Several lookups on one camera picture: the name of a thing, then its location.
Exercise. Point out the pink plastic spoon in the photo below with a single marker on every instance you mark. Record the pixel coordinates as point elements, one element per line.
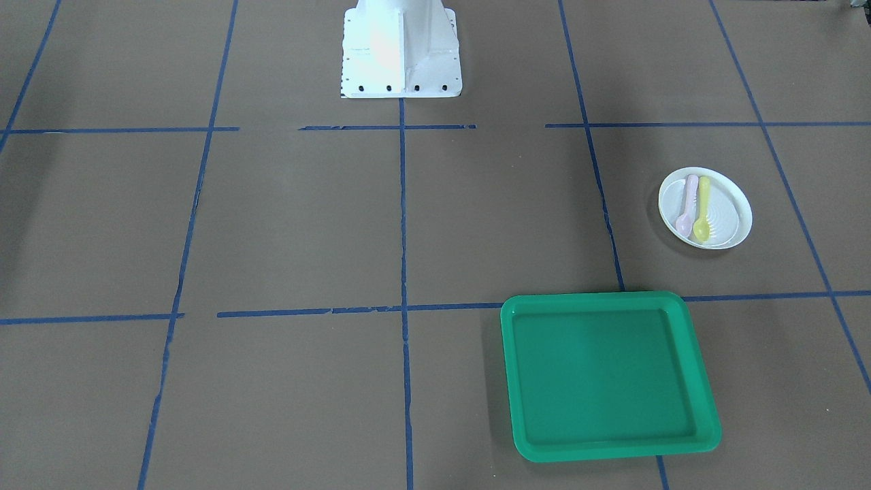
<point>685,220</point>

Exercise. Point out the yellow plastic spoon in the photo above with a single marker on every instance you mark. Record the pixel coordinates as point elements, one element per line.
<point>701,226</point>

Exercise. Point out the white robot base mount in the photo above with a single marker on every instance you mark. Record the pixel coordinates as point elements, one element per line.
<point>393,49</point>

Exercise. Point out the green plastic tray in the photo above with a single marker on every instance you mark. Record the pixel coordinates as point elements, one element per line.
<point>594,376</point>

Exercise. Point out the white round plate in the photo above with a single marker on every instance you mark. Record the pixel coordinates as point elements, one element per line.
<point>729,212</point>

